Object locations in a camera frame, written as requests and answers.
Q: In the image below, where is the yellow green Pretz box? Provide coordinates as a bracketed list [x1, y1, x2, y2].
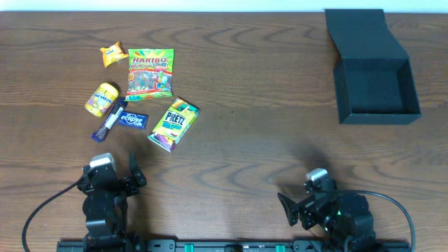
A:
[148, 97, 200, 153]

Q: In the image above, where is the yellow Mentos gum bottle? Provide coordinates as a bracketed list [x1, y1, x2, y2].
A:
[85, 83, 119, 118]

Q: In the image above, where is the green Haribo gummy bag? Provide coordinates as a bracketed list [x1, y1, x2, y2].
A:
[125, 48, 174, 102]

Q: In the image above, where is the small orange candy packet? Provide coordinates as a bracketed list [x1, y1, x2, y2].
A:
[99, 41, 129, 67]

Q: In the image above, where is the black gift box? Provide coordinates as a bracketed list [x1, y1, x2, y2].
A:
[325, 9, 421, 125]

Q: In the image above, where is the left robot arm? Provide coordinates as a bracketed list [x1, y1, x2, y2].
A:
[77, 153, 147, 251]

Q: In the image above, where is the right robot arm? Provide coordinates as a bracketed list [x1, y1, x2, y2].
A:
[277, 175, 376, 251]

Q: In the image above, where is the blue Eclipse mints tin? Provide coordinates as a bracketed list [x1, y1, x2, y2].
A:
[118, 111, 148, 130]

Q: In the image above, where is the dark blue snack bar wrapper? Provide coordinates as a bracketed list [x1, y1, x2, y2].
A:
[91, 97, 127, 143]

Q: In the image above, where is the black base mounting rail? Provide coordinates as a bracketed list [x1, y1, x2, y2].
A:
[56, 239, 411, 252]

